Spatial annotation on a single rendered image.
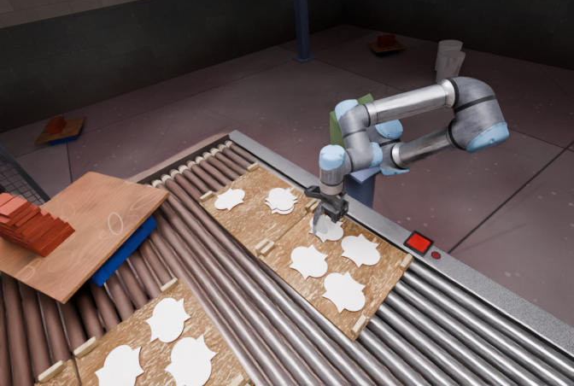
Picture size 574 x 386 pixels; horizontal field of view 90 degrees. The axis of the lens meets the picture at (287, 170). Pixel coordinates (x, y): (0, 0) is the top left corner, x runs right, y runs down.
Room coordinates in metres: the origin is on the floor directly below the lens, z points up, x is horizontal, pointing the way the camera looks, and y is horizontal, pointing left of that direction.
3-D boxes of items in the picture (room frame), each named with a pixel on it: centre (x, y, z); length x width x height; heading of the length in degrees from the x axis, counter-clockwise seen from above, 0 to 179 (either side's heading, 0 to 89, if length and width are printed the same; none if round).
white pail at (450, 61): (3.66, -2.33, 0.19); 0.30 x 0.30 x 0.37
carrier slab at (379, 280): (0.58, -0.12, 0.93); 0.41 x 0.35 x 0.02; 40
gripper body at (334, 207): (0.68, -0.14, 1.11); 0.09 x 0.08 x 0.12; 40
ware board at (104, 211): (0.83, 0.84, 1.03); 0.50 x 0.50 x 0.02; 62
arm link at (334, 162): (0.68, -0.14, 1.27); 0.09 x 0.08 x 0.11; 101
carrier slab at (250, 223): (0.89, 0.15, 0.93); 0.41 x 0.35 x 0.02; 39
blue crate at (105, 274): (0.80, 0.78, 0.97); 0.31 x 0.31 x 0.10; 62
